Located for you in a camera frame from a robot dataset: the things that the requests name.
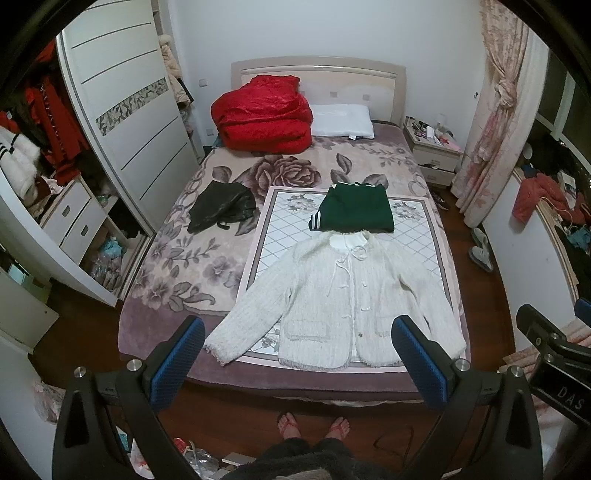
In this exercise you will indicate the white pillow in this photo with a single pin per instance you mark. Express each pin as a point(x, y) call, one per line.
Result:
point(342, 120)

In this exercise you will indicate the dark green folded sweater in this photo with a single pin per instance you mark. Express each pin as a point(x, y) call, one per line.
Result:
point(351, 208)

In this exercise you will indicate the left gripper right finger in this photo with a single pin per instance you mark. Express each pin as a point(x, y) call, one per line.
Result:
point(509, 442)

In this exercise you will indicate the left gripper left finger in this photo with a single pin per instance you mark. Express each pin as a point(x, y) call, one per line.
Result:
point(87, 443)

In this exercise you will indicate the white wardrobe drawer unit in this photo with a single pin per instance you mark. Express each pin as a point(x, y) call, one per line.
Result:
point(73, 219)

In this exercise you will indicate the person left foot sandal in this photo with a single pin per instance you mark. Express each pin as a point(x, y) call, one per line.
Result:
point(288, 427)

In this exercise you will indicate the pink floral curtain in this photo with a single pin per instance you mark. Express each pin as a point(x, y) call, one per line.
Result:
point(515, 72)

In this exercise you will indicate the white fluffy hanging garment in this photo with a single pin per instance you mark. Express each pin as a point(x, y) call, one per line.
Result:
point(19, 163)

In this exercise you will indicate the black leather jacket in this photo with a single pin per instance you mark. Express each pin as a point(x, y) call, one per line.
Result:
point(221, 204)

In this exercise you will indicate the white fuzzy knit cardigan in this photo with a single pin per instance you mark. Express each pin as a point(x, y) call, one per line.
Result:
point(335, 298)

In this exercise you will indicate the white quilted floral mat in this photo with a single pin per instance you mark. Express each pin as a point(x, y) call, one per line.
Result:
point(283, 223)

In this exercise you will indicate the person foot sandal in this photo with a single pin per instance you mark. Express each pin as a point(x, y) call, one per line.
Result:
point(339, 429)
point(288, 427)

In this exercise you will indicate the person right foot sandal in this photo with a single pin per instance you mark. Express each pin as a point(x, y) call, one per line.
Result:
point(339, 429)

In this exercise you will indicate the beige bedside table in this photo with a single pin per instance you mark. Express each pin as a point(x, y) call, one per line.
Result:
point(438, 160)

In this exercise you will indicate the red hanging coat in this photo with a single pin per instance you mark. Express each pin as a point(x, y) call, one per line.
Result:
point(66, 140)

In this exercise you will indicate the grey slipper pair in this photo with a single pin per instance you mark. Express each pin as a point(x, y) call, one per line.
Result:
point(480, 253)

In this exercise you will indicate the red folded quilt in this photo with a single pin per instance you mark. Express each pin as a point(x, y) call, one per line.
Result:
point(267, 115)

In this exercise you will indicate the red garment on sill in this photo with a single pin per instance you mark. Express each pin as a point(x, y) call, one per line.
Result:
point(543, 188)

